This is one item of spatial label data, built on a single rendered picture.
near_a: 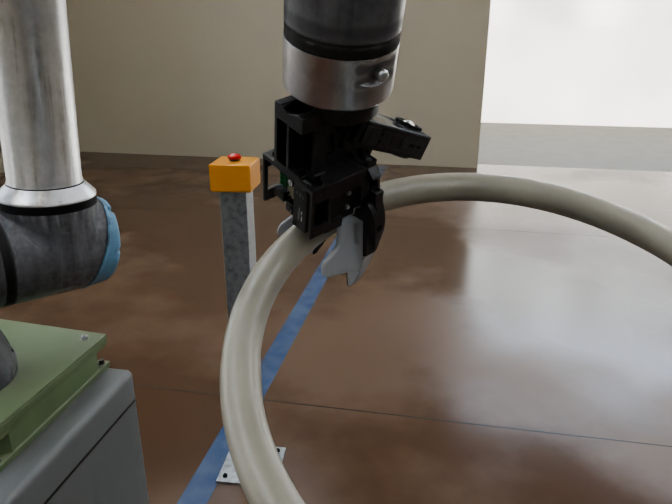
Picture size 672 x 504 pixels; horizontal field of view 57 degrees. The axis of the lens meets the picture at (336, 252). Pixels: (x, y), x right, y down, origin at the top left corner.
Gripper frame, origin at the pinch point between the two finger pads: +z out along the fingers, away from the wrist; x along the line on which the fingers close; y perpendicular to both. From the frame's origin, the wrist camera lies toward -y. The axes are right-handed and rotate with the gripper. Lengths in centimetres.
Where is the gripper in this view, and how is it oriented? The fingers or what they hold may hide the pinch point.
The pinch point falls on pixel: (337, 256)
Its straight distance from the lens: 65.1
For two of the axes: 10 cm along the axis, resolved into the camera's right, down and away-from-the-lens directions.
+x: 6.5, 5.5, -5.3
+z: -0.8, 7.3, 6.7
